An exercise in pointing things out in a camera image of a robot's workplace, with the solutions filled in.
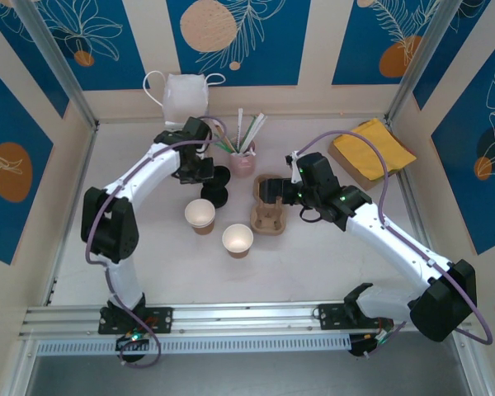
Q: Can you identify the brown cardboard cup carrier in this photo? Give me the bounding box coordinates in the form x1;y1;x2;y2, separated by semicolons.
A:
250;175;288;236

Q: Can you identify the brown paper coffee cup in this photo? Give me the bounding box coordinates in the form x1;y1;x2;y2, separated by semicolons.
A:
221;223;255;260
184;198;217;236

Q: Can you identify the white paper bag with handles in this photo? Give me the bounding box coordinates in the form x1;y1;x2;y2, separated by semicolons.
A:
143;70;227;129

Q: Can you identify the arm base electronics board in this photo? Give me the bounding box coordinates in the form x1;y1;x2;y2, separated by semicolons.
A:
115;332;153;352
348;325;405;359

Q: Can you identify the pink straw holder cup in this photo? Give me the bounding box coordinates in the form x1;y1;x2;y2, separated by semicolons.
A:
229;139;258;179

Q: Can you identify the brown paper straw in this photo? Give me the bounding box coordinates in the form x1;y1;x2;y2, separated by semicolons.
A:
216;125;237;153

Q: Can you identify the brown napkin stack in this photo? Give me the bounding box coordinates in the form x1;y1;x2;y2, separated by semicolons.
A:
328;143;402;191

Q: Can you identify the white wrapped straw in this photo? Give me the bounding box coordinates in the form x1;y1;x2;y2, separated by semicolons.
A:
242;111;269;153
236;107;245;153

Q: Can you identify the yellow napkin stack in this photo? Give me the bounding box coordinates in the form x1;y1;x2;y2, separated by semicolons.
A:
332;118;417;182

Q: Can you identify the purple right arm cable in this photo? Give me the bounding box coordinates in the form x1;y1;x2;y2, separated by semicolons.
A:
292;130;494;347

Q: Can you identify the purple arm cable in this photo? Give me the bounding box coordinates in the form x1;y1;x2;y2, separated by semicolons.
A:
84;116;229;369
292;130;494;347

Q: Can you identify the aluminium table edge rail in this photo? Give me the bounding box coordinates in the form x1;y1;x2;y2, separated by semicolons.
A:
44;125;98;307
389;121;434;252

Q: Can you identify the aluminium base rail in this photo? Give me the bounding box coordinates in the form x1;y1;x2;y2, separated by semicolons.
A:
20;299;475;343

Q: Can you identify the white slotted cable duct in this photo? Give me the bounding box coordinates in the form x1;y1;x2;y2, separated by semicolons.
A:
35;334;352;356

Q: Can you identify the aluminium frame post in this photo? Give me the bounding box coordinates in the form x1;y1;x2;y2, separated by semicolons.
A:
14;0;100;131
384;0;458;123

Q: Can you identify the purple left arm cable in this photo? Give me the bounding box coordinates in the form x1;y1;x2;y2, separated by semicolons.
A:
84;116;229;369

